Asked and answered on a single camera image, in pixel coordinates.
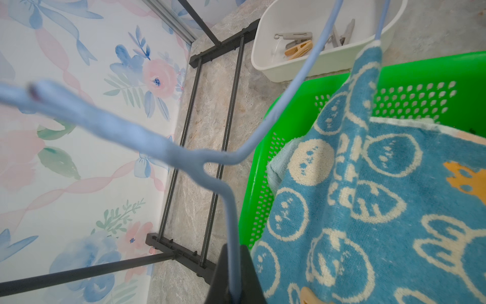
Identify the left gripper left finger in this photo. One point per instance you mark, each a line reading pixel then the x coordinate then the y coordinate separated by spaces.
pixel 219 287

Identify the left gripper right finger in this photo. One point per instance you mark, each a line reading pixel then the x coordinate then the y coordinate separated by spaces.
pixel 252 292

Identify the light green towel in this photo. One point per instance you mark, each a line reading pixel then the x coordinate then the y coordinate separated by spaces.
pixel 277 167

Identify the teal patterned towel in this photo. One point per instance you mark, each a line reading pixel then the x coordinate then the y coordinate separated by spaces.
pixel 376 210

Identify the grey clothespin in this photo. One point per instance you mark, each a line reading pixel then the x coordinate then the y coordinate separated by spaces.
pixel 294 38

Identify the black clothes rack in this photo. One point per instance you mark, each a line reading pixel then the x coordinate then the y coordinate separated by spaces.
pixel 90 97

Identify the white plastic bin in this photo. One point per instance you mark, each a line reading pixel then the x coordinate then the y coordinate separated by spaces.
pixel 283 17

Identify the green plastic basket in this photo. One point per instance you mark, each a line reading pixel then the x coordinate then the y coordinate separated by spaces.
pixel 450 90

